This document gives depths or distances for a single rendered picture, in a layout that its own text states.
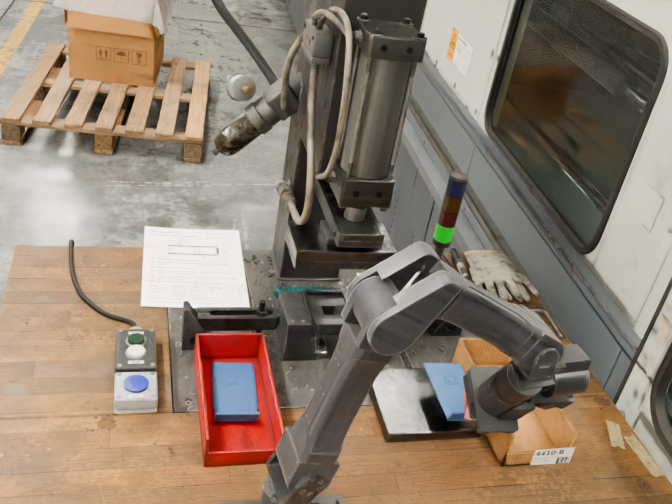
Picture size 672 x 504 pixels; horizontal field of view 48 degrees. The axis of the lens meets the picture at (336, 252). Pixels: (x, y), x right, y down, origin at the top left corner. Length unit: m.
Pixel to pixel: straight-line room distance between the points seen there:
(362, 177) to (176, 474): 0.54
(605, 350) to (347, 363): 0.87
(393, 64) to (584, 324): 0.85
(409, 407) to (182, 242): 0.66
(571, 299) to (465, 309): 0.90
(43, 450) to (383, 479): 0.52
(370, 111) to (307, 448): 0.52
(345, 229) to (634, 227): 0.66
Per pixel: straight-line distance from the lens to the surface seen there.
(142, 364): 1.34
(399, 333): 0.90
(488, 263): 1.81
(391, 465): 1.27
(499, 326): 1.00
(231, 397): 1.32
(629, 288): 1.68
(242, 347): 1.39
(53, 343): 1.44
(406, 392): 1.38
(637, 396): 1.58
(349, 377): 0.95
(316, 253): 1.28
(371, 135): 1.21
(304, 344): 1.40
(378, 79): 1.18
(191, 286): 1.57
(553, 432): 1.41
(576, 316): 1.81
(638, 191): 1.68
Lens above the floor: 1.81
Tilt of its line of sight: 31 degrees down
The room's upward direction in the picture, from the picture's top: 11 degrees clockwise
